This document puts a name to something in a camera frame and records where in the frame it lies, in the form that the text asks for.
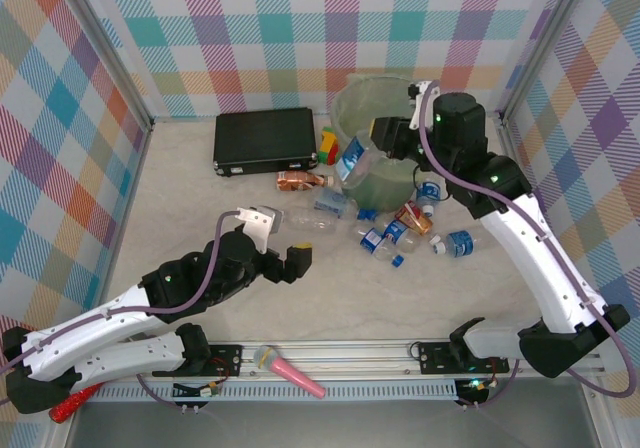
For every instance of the large bottle blue label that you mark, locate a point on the large bottle blue label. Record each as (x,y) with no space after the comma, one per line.
(350,157)

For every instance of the clear bottle white cap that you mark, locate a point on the clear bottle white cap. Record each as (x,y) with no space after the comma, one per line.
(310,220)

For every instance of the brown label bottle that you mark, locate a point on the brown label bottle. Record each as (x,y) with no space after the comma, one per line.
(297,182)

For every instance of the small crushed blue bottle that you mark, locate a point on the small crushed blue bottle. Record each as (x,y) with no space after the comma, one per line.
(366,214)

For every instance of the blue label bottle white cap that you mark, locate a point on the blue label bottle white cap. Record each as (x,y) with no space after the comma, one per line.
(460,244)

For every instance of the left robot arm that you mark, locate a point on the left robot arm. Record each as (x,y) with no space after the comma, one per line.
(85,328)

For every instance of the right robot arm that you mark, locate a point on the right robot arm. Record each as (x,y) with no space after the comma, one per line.
(540,258)

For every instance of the green translucent bin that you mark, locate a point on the green translucent bin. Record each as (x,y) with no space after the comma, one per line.
(370,98)

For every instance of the multicolour toy block stack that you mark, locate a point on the multicolour toy block stack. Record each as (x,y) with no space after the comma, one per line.
(328,143)

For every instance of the blue label water bottle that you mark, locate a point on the blue label water bottle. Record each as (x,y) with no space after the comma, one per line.
(429,193)

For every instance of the red snack wrapper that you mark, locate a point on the red snack wrapper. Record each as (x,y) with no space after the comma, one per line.
(415,218)

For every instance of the pink microphone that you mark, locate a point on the pink microphone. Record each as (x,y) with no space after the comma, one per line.
(295,373)

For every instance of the black ribbed hard case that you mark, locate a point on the black ribbed hard case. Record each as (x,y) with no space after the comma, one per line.
(265,138)

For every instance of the small circuit board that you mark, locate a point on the small circuit board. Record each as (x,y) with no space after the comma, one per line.
(475,384)
(210,391)

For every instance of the red glitter stick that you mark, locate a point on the red glitter stick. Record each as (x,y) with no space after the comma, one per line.
(70,408)

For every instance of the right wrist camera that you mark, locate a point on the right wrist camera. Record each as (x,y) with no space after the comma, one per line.
(415,115)

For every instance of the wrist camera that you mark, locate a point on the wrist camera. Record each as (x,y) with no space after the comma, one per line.
(415,115)
(260,225)

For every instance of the aluminium frame side rail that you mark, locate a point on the aluminium frame side rail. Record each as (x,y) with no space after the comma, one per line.
(126,208)
(507,130)

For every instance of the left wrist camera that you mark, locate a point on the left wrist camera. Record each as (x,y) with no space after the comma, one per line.
(260,225)

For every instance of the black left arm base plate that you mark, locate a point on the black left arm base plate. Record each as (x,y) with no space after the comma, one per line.
(227,358)

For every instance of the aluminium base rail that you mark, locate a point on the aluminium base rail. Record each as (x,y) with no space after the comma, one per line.
(350,358)

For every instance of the aluminium frame post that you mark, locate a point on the aluminium frame post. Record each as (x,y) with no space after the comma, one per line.
(543,43)
(110,53)

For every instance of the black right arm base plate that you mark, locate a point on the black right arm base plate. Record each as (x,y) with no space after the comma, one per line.
(435,358)

